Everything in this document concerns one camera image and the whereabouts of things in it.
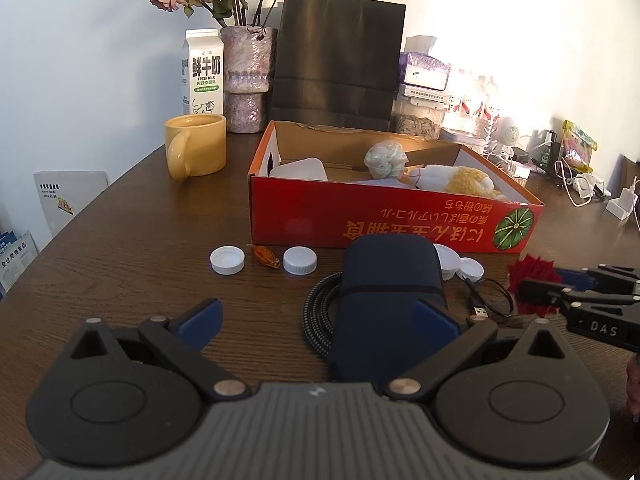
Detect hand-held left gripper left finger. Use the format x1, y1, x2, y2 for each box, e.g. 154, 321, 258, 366
69, 297, 252, 403

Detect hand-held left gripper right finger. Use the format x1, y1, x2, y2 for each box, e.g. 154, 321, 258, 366
383, 299, 569, 404

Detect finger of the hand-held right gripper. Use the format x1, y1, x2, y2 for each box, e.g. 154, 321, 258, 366
517, 277, 640, 312
553, 263, 640, 294

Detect red artificial flower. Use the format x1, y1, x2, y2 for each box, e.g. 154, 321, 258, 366
507, 254, 563, 317

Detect thin black usb cable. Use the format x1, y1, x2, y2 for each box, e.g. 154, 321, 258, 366
462, 275, 517, 320

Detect navy fabric case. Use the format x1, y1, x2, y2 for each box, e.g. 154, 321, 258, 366
326, 234, 448, 383

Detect orange candy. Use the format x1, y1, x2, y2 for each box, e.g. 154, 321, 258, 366
246, 243, 281, 271

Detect black braided cable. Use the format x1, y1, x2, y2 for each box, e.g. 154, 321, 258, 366
301, 270, 351, 358

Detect white yellow plush toy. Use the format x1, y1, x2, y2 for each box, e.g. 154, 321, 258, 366
410, 164, 506, 200

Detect red cardboard box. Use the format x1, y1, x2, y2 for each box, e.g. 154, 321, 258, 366
248, 120, 545, 253

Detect iridescent glitter plastic bag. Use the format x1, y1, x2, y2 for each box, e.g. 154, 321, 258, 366
364, 141, 411, 181

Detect translucent plastic box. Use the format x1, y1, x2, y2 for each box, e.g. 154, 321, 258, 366
270, 157, 328, 181

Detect white charger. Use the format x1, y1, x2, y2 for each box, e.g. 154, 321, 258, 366
606, 177, 640, 221

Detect small dark bottle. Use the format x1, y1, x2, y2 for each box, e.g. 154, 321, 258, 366
537, 130, 558, 168

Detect yellow snack packet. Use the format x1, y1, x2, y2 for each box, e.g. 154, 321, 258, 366
560, 120, 600, 173

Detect white round desk fan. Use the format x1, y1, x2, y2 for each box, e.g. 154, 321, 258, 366
492, 116, 521, 148

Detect yellow mug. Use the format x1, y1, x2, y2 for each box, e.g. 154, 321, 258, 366
165, 114, 227, 180

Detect grey pet food bag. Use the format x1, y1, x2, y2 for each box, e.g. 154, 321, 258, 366
0, 230, 40, 296

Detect pack of water bottles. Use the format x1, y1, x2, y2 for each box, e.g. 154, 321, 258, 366
442, 67, 501, 143

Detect clear seed container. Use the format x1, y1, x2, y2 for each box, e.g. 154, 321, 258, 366
391, 85, 448, 141

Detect purple tissue pack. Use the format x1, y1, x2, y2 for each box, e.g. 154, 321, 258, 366
398, 35, 451, 92

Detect white milk carton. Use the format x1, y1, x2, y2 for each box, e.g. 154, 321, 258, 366
181, 29, 224, 117

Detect purple speckled vase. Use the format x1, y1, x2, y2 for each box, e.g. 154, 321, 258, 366
220, 25, 278, 134

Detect black paper bag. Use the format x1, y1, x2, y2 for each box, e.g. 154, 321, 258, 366
269, 0, 407, 133

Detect white cables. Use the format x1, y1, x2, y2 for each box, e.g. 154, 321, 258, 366
487, 142, 608, 208

